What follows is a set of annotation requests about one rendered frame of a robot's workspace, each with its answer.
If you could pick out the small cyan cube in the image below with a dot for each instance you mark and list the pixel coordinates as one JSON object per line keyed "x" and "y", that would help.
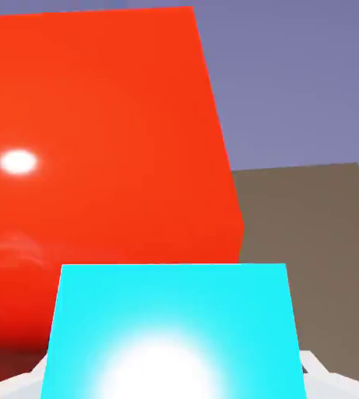
{"x": 173, "y": 311}

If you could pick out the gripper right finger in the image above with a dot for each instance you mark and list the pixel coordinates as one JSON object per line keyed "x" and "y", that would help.
{"x": 328, "y": 380}

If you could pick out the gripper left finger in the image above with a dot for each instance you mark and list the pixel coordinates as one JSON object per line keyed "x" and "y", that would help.
{"x": 20, "y": 383}

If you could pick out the large red box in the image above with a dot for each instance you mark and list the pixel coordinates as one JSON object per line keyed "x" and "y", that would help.
{"x": 104, "y": 140}

